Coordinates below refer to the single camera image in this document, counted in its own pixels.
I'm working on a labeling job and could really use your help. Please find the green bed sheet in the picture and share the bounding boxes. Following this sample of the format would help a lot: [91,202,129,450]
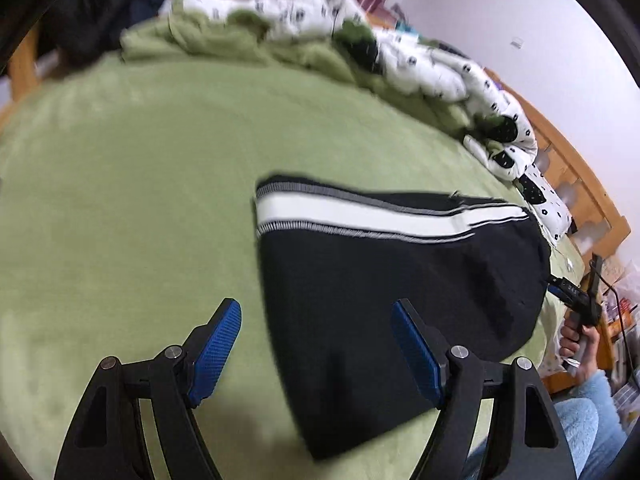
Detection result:
[0,49,586,480]

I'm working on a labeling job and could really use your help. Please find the black pants white waistband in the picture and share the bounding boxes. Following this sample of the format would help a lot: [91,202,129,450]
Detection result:
[255,176,550,460]

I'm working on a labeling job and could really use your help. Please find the black jacket on bedframe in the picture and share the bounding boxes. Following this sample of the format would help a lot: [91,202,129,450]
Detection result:
[39,0,131,68]

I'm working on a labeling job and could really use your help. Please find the black cable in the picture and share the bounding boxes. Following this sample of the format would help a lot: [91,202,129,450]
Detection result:
[596,271,640,386]

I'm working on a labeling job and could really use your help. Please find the wooden bed frame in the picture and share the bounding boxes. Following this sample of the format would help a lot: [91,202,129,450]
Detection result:
[6,0,633,396]

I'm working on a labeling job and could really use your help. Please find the white flower-print duvet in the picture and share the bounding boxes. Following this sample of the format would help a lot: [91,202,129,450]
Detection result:
[160,0,572,240]

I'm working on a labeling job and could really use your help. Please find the person's right hand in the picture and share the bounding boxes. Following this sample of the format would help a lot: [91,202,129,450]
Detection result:
[559,312,600,384]

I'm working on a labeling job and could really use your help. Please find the green folded blanket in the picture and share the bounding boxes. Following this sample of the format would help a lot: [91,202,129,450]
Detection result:
[119,8,471,137]

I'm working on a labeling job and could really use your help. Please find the light blue sleeve forearm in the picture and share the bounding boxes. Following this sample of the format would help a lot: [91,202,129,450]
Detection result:
[554,370,627,479]

